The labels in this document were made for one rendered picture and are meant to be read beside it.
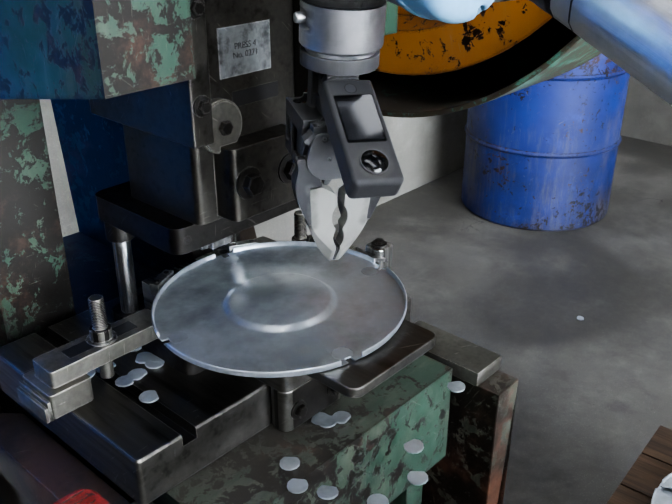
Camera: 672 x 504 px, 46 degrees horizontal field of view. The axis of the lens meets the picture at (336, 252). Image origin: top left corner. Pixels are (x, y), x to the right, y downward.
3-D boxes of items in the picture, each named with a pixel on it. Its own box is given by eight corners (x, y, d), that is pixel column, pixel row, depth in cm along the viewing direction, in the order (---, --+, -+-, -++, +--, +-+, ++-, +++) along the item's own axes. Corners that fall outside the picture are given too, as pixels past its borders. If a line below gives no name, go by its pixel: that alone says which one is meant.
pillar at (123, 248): (142, 308, 99) (129, 205, 93) (127, 315, 97) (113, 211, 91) (132, 303, 100) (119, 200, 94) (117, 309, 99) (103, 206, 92)
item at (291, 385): (433, 430, 91) (440, 330, 85) (354, 495, 81) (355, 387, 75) (281, 350, 106) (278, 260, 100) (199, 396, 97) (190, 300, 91)
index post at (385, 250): (392, 303, 106) (395, 239, 102) (378, 312, 104) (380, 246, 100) (376, 296, 108) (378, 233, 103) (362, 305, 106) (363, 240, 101)
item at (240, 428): (411, 334, 110) (413, 296, 108) (143, 508, 80) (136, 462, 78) (264, 268, 128) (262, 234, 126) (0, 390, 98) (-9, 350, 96)
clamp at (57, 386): (175, 357, 94) (167, 282, 90) (47, 424, 83) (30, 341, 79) (146, 339, 98) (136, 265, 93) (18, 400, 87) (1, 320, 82)
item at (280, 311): (223, 415, 73) (222, 408, 72) (115, 288, 94) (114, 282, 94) (459, 319, 87) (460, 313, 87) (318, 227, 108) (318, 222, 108)
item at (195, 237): (309, 222, 98) (308, 181, 96) (180, 278, 85) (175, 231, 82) (224, 190, 108) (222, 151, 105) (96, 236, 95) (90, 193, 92)
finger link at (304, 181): (335, 214, 78) (340, 133, 74) (341, 223, 77) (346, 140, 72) (289, 219, 77) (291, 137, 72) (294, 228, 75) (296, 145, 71)
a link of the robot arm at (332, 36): (400, 9, 66) (306, 12, 64) (395, 62, 68) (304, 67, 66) (369, -13, 72) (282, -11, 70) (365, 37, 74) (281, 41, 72)
